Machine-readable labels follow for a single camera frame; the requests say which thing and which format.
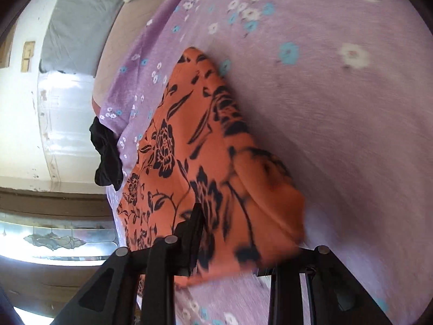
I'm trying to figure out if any orange black floral cloth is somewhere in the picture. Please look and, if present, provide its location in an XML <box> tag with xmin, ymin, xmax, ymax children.
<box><xmin>116</xmin><ymin>46</ymin><xmax>307</xmax><ymax>290</ymax></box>

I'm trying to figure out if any pink brown mattress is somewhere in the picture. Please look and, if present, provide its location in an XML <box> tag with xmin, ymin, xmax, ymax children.
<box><xmin>91</xmin><ymin>0</ymin><xmax>200</xmax><ymax>116</ymax></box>

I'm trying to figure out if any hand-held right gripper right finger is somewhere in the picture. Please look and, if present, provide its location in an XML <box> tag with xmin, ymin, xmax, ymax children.
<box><xmin>256</xmin><ymin>245</ymin><xmax>395</xmax><ymax>325</ymax></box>

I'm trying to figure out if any wooden door with patterned glass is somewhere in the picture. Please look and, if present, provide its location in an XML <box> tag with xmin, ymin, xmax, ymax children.
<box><xmin>0</xmin><ymin>186</ymin><xmax>120</xmax><ymax>312</ymax></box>

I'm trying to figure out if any beige wall switch plate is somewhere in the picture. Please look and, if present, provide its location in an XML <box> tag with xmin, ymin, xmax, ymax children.
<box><xmin>21</xmin><ymin>41</ymin><xmax>36</xmax><ymax>73</ymax></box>

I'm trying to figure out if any purple floral bed sheet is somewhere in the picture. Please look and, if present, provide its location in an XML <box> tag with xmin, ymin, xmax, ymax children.
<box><xmin>98</xmin><ymin>0</ymin><xmax>433</xmax><ymax>325</ymax></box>

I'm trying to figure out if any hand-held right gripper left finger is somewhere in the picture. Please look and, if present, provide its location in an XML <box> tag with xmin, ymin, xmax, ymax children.
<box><xmin>51</xmin><ymin>204</ymin><xmax>205</xmax><ymax>325</ymax></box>

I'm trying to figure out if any grey pillow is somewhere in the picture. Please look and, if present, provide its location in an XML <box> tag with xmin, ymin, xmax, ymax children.
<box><xmin>39</xmin><ymin>0</ymin><xmax>126</xmax><ymax>75</ymax></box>

